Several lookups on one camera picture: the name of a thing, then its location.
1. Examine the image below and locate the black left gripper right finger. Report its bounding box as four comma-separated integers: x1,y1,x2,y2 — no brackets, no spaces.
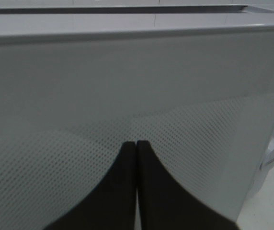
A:
137,140,238,230

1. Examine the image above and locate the white microwave oven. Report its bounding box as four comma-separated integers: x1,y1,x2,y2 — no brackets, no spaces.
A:
0,4,274,190

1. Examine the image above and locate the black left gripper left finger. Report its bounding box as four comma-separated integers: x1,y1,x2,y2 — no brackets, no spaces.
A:
46,141,137,230

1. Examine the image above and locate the lower white microwave knob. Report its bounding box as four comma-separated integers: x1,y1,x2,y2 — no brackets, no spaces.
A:
260,145,274,172

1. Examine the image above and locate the white microwave door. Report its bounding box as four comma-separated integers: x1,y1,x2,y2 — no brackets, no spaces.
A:
0,23,274,230

